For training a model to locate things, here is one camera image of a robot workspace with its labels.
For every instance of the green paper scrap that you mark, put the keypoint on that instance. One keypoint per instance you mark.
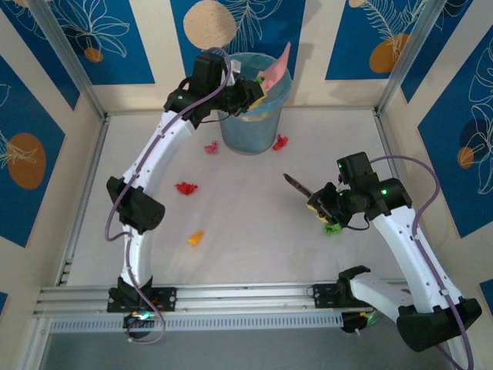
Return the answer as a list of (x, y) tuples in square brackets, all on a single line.
[(332, 229), (260, 80)]

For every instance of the dark hand brush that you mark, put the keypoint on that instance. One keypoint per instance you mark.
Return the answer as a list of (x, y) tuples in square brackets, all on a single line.
[(296, 185)]

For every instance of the pink plastic dustpan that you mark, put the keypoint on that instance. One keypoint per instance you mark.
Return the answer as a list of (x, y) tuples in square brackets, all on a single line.
[(275, 69)]

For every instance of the orange paper scrap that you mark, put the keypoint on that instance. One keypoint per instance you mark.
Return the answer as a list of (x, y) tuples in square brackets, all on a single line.
[(195, 237)]

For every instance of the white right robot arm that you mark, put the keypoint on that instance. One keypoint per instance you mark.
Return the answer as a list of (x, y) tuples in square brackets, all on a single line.
[(416, 250)]

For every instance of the blue plastic bin liner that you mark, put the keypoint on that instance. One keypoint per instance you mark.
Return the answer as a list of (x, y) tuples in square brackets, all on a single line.
[(277, 102)]

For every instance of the grey mesh waste bin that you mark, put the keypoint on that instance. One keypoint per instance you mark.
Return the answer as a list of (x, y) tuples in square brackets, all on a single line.
[(246, 135)]

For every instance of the crumpled red paper scrap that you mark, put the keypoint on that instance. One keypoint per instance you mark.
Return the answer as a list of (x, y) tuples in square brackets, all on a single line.
[(280, 142), (211, 148), (186, 189)]

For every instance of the aluminium side rail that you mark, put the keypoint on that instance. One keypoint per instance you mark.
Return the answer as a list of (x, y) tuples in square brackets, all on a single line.
[(85, 200), (385, 135)]

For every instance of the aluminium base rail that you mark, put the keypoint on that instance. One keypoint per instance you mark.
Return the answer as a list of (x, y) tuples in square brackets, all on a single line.
[(239, 297)]

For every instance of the aluminium frame post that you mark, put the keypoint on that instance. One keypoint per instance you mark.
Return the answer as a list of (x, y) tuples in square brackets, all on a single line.
[(408, 58), (65, 58)]

